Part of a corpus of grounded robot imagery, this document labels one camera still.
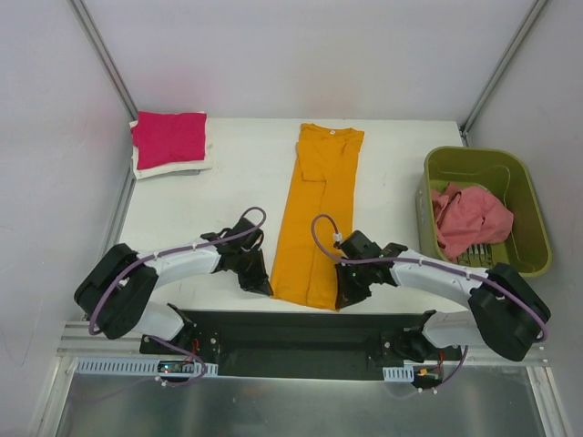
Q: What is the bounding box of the orange t shirt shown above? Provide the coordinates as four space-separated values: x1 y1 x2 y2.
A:
271 123 364 310

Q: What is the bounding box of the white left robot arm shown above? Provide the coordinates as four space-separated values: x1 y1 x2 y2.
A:
74 217 272 354

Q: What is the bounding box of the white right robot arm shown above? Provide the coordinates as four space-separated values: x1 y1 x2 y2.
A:
333 230 551 362

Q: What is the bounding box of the folded white t shirt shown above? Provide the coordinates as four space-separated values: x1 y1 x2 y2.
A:
129 120 213 179

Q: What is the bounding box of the salmon pink t shirt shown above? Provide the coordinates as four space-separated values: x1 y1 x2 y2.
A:
431 183 514 261

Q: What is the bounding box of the olive green plastic basket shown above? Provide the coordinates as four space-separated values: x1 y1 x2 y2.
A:
415 147 552 278

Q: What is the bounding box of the folded magenta t shirt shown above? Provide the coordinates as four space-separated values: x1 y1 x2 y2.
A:
130 111 208 170

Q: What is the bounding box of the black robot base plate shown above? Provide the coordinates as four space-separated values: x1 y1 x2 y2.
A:
138 308 461 379

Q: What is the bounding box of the right white cable duct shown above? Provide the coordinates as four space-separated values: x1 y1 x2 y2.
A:
383 365 414 383

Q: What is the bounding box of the white cable duct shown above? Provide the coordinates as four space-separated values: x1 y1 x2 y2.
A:
383 365 414 383
76 358 203 378

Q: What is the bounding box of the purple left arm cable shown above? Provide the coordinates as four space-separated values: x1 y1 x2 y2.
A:
88 208 268 388

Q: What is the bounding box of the right aluminium frame post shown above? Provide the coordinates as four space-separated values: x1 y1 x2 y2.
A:
459 0 550 139

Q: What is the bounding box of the aluminium frame post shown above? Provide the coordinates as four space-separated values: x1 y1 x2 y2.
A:
67 0 138 120
459 0 550 139

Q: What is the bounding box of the left aluminium frame post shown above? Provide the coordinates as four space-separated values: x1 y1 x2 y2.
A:
67 0 138 120

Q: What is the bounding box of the left white cable duct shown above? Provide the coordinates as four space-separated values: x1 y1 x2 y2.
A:
76 358 203 378

